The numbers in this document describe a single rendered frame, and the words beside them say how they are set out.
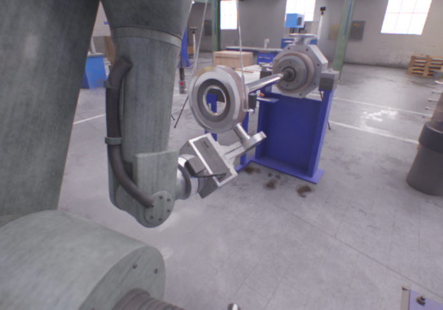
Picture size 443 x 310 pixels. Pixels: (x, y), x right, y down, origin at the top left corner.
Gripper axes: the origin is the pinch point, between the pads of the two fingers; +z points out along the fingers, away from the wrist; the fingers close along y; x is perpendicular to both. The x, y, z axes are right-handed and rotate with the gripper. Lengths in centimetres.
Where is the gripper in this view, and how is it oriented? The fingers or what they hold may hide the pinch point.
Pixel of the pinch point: (235, 150)
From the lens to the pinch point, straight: 114.7
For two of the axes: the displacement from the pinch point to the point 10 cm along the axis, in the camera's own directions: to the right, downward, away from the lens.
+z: 6.2, -2.7, 7.4
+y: -5.6, -8.1, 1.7
